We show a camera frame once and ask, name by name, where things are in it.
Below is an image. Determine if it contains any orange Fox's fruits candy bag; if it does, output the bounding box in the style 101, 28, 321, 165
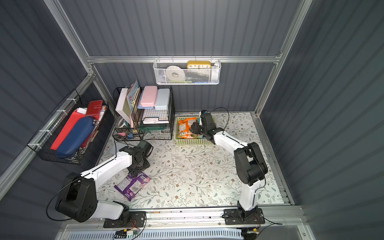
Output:
179, 117, 198, 133

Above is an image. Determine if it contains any purple candy bag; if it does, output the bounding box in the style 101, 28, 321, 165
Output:
114, 173, 151, 201

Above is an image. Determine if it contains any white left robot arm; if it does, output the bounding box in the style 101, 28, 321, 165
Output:
55, 141, 153, 228

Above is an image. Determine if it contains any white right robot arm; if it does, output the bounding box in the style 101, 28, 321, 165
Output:
191, 110, 268, 215

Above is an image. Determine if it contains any light green plastic basket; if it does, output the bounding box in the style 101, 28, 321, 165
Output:
174, 116, 212, 145

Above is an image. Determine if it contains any green mesh zipper pouch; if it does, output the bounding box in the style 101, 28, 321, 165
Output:
139, 123, 169, 133

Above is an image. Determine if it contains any light blue pencil case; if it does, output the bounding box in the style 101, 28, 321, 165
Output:
154, 89, 171, 111

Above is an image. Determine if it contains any pink pencil case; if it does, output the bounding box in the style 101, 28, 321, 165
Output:
140, 86, 158, 108

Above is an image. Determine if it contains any white tape roll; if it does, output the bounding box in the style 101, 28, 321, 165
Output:
165, 66, 186, 82

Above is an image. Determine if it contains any yellow clock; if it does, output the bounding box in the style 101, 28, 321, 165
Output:
187, 60, 212, 70

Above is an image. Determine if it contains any red wallet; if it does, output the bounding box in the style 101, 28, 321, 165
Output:
85, 100, 103, 119

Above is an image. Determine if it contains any blue zipper pouch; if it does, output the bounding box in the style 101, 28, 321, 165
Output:
56, 117, 95, 159

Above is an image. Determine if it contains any red folder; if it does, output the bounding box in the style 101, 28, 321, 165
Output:
50, 111, 85, 150

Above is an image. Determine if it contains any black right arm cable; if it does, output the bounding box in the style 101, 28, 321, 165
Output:
208, 107, 268, 208

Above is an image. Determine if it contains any black wire desk organizer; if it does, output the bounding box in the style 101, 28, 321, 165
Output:
113, 87, 175, 142

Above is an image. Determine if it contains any white wire wall basket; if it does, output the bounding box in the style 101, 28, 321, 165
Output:
153, 59, 222, 85

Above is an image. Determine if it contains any black wire wall basket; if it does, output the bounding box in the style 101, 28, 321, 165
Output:
28, 90, 114, 166

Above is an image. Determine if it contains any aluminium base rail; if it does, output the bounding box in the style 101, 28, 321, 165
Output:
55, 205, 310, 240

